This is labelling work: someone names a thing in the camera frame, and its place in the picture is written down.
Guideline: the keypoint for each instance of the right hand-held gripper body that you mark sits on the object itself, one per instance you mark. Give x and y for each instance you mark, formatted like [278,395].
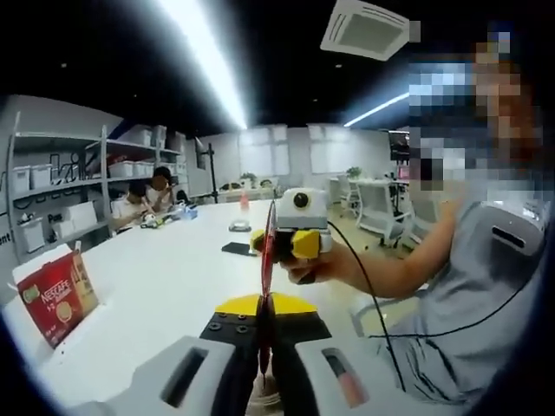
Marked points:
[303,208]

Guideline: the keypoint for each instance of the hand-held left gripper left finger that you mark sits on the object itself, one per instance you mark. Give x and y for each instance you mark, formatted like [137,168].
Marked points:
[230,333]

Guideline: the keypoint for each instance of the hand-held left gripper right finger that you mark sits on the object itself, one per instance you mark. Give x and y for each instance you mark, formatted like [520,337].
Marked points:
[299,333]

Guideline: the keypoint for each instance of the red coffee pouch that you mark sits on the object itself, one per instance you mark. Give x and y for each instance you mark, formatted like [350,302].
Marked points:
[268,251]

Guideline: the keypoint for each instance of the clear glass cup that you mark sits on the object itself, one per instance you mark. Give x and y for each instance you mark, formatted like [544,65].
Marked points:
[239,225]

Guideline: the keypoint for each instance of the red coffee box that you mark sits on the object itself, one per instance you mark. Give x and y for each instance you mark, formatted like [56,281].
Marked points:
[56,299]

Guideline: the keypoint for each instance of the person's right hand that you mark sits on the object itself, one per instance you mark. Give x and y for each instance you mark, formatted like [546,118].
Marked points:
[338,264]

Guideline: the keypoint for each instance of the black phone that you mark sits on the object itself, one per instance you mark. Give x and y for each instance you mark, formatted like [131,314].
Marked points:
[238,249]

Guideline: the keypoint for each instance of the small blue box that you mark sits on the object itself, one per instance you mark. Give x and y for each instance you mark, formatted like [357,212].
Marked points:
[189,212]

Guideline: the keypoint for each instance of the white office chair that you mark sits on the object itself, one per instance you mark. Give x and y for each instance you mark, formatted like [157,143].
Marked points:
[412,221]
[377,203]

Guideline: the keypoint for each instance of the black monitor on stand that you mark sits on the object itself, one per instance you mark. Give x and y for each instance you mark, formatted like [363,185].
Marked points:
[208,164]

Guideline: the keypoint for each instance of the row of white storage bins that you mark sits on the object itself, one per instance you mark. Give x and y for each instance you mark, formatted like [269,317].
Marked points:
[126,167]

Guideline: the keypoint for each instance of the person in grey shirt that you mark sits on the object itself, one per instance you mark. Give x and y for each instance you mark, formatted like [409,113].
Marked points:
[459,338]

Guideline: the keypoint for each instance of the ceiling light strip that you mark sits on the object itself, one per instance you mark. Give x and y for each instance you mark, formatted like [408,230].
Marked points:
[208,56]

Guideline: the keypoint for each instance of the ceiling air vent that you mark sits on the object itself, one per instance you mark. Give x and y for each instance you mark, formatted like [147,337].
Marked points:
[368,28]

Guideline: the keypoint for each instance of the grey metal shelf rack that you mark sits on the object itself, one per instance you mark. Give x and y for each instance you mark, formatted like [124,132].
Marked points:
[65,173]

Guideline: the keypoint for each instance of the grey chest device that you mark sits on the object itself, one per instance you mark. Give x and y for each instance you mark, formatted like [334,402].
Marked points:
[511,229]

